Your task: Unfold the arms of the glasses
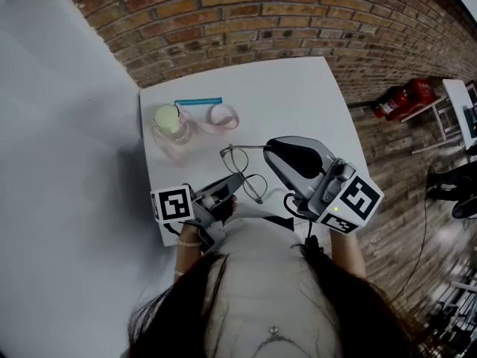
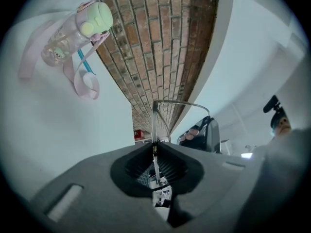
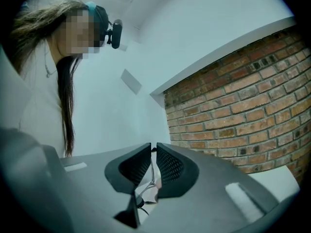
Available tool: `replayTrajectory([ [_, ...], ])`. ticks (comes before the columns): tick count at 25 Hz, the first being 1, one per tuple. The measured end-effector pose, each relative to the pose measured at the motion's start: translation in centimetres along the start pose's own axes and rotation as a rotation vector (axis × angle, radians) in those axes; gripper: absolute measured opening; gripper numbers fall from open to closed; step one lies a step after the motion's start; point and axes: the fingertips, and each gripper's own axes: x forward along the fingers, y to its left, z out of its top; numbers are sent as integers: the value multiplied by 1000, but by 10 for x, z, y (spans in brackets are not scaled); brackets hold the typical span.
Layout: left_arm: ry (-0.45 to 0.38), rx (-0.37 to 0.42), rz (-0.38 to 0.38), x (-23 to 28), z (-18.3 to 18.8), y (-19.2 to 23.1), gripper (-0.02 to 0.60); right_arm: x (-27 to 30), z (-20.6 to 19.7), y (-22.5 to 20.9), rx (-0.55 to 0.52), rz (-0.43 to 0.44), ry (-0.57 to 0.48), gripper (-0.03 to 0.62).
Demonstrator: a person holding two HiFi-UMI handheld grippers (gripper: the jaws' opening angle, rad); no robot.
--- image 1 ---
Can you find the person's left forearm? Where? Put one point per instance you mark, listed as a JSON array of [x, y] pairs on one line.
[[186, 259]]

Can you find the white side table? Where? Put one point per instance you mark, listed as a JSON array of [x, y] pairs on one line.
[[454, 99]]

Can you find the person's left hand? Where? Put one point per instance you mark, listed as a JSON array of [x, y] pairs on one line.
[[234, 204]]

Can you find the clear pink zip pouch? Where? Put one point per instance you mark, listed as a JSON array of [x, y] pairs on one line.
[[225, 126]]

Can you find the pale green round container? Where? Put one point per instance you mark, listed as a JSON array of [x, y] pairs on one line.
[[166, 119]]

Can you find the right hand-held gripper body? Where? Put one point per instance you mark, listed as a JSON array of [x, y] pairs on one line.
[[357, 200]]

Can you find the teal plastic strip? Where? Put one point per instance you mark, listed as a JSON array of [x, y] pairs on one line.
[[197, 101]]

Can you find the thin silver bangle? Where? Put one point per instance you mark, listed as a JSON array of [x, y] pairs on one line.
[[179, 272]]

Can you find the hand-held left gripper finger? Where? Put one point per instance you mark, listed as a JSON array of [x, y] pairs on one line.
[[233, 183]]

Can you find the grey metal rack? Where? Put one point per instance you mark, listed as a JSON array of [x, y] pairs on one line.
[[458, 319]]

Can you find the thin metal-framed eyeglasses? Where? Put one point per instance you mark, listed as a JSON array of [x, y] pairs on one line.
[[246, 147]]

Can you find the black bulky equipment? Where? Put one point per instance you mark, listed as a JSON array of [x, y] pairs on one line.
[[447, 188]]

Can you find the person's right forearm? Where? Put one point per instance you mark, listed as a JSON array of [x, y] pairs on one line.
[[348, 256]]

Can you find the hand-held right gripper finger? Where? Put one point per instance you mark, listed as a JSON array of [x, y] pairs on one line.
[[294, 186], [298, 155]]

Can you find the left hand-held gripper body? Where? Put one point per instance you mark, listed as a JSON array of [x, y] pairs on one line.
[[171, 203]]

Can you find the white metal stand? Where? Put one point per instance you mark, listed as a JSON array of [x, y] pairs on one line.
[[441, 123]]

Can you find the person's white shirt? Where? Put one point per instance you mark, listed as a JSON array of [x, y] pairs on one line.
[[261, 274]]

